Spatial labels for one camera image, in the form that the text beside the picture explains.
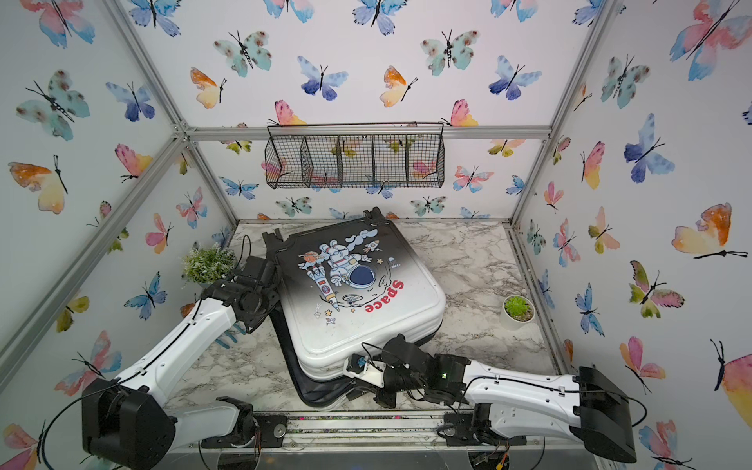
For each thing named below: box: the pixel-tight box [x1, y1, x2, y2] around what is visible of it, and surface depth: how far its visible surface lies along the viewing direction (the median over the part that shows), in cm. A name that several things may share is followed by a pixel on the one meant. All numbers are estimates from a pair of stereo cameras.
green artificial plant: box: [182, 242, 236, 284], surface depth 89 cm
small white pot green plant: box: [500, 294, 537, 331], surface depth 87 cm
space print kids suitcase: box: [263, 208, 447, 411], surface depth 73 cm
